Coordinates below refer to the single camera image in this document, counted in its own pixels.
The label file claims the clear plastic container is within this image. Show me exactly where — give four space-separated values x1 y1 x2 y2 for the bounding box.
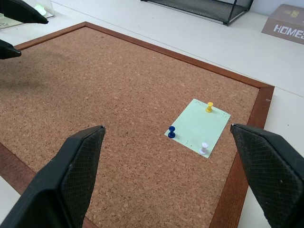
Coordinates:
33 0 56 19

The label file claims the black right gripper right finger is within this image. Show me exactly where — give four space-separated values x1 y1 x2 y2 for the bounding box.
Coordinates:
230 123 304 228

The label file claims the black wire mesh basket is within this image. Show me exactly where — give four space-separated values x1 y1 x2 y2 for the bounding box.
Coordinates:
140 0 255 27

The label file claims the light green paper note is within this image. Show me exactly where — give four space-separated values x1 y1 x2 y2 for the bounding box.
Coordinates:
164 98 231 159

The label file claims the wood-framed cork board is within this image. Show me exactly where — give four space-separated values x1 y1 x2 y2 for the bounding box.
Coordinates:
0 21 276 228

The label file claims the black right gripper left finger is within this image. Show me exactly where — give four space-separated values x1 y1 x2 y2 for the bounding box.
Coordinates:
0 125 106 228

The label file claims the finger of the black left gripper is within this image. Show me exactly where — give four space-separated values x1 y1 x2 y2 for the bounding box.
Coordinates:
0 0 49 25
0 39 22 60

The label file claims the brown printed cardboard box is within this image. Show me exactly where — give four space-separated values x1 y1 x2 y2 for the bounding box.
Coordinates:
261 3 304 45

